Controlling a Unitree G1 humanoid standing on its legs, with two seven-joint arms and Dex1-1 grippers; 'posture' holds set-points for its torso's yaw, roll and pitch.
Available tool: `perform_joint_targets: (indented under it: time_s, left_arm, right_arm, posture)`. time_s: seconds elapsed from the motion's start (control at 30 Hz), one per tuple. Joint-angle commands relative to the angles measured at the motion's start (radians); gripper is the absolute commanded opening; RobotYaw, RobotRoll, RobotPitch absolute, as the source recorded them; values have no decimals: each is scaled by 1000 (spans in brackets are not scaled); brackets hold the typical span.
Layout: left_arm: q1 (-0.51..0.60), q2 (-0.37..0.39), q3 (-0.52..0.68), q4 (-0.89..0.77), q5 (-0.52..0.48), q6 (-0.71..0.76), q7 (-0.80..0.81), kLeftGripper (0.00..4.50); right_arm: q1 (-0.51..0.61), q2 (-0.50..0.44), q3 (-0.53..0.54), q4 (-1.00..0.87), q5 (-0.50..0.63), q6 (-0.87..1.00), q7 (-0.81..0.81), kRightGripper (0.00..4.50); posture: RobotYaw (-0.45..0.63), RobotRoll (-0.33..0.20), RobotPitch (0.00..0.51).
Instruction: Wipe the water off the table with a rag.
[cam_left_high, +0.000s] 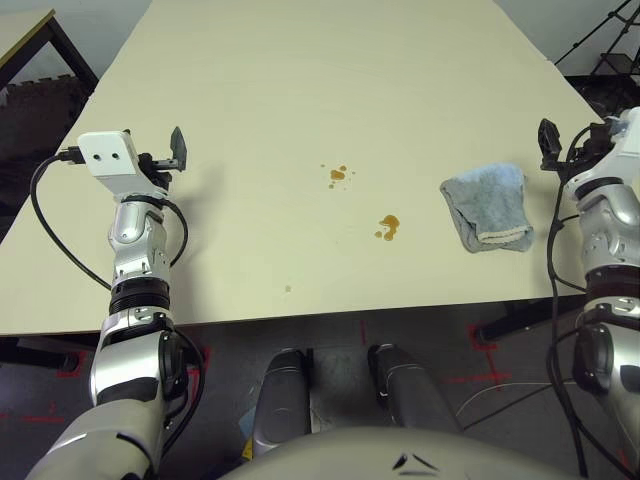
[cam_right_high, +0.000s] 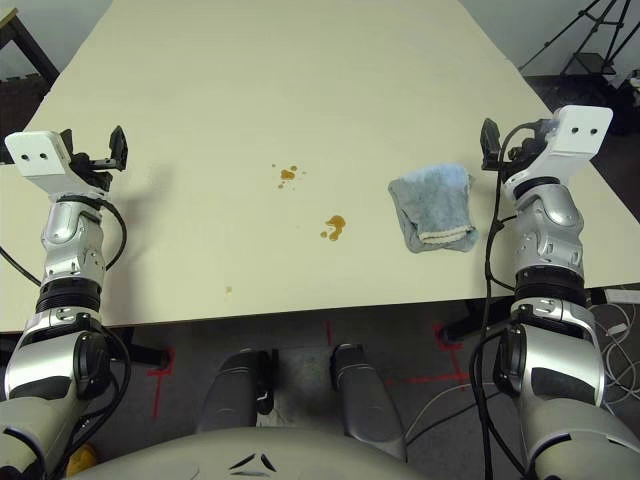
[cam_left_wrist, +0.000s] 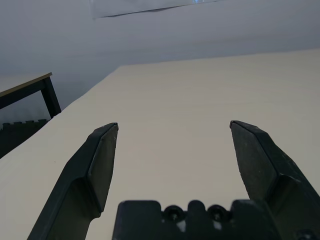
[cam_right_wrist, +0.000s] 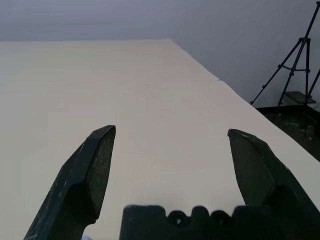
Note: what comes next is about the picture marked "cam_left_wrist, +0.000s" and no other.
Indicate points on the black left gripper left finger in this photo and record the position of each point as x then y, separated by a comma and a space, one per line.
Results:
75, 187

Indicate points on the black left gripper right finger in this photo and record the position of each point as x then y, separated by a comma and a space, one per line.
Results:
262, 162

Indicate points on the black foam puzzle mat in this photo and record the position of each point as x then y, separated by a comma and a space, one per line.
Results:
15, 135

